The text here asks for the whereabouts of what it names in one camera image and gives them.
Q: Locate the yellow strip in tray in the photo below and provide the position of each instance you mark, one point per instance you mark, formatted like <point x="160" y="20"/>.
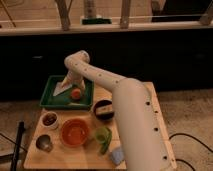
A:
<point x="75" y="104"/>

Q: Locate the black bowl with block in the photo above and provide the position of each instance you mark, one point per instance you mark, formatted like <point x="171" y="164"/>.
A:
<point x="103" y="110"/>

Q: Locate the blue sponge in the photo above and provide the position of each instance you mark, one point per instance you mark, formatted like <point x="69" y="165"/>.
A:
<point x="116" y="155"/>

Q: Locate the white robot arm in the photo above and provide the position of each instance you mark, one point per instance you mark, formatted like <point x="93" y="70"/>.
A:
<point x="133" y="116"/>

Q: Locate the wooden board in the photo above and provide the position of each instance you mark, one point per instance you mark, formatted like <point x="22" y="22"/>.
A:
<point x="86" y="156"/>

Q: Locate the green plastic tray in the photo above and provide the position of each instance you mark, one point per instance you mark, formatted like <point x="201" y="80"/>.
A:
<point x="61" y="101"/>

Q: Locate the green cup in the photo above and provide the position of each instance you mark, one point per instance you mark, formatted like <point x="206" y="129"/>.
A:
<point x="101" y="134"/>

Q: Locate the black pole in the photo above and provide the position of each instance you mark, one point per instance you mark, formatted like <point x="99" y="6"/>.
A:
<point x="15" y="156"/>

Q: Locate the white cup with brown contents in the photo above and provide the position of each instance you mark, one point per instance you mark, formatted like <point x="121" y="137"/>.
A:
<point x="49" y="120"/>

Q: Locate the orange bowl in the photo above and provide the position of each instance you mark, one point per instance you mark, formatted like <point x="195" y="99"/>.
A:
<point x="74" y="133"/>

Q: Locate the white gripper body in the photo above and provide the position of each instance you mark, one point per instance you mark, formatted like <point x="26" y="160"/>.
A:
<point x="74" y="80"/>

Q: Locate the white paper napkin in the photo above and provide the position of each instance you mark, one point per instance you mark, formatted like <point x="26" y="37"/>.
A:
<point x="59" y="89"/>

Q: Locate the green cucumber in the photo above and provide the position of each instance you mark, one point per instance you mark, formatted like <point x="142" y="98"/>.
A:
<point x="106" y="144"/>

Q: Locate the orange-red apple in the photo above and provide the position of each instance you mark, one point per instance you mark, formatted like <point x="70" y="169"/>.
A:
<point x="76" y="94"/>

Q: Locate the small metal cup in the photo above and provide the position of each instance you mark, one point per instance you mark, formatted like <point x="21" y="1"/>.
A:
<point x="44" y="143"/>

